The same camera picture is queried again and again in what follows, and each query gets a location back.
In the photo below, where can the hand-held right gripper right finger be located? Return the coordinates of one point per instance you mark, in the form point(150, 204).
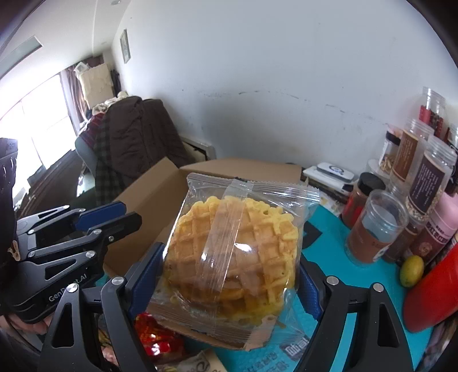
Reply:
point(309, 293)

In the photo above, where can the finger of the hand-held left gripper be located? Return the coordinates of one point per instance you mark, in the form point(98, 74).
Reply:
point(118, 223)
point(100, 214)

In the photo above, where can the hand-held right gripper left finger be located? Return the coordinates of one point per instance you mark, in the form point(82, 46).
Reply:
point(146, 282)

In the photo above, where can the brown cardboard box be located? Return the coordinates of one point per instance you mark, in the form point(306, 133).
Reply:
point(150, 200)

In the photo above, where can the shiny red yellow-print candy packet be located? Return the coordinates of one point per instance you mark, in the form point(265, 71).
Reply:
point(157, 332)

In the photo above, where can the clear waffle packet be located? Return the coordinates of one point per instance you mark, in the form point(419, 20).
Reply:
point(232, 250)

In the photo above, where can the person's left hand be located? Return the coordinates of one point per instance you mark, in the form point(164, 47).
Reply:
point(32, 326)

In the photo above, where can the green plaid cloth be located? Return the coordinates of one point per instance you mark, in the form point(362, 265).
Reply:
point(107, 168)

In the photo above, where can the teal bubble mat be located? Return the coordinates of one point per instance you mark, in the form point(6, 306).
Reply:
point(357, 286)

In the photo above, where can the brown wooden cabinet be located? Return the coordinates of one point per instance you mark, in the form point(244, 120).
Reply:
point(50, 182)

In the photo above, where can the grey chair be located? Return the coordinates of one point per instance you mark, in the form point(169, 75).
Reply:
point(84, 153)

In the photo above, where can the red striped cloth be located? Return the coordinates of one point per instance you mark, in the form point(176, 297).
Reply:
point(95, 130)

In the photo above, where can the brown quilted coat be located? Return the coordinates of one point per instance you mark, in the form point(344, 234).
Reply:
point(143, 139)

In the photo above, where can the clear-lid brown powder jar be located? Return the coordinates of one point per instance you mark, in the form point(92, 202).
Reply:
point(375, 229)

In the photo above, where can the beige snack packet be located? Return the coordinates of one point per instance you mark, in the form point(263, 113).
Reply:
point(200, 363)

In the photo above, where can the yellow-green lemon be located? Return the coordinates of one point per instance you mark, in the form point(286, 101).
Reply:
point(411, 272)

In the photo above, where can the black-lid brown powder jar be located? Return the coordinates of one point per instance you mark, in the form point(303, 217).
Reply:
point(361, 200)

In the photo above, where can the brown powder plastic jar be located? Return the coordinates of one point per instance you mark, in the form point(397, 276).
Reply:
point(404, 243)

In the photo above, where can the brown curtain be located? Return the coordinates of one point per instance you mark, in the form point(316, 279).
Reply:
point(73, 100)

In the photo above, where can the red plastic container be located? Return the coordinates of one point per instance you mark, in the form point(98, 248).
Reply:
point(433, 297)

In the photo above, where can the white electronic device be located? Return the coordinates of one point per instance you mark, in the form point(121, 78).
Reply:
point(334, 170)

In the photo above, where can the dark red portrait label jar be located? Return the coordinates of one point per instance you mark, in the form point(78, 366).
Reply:
point(429, 246)

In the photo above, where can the pink bottle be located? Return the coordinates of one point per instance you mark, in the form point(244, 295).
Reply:
point(445, 211)

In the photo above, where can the tall jar dark label grains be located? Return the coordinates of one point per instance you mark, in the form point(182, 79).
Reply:
point(429, 182)

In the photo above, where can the small clear jar with nuts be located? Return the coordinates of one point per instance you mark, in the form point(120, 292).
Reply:
point(389, 150)

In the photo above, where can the tall jar dark red label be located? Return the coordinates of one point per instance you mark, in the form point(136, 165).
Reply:
point(431, 111)

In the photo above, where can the framed wall picture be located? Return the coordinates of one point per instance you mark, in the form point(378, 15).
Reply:
point(124, 46)

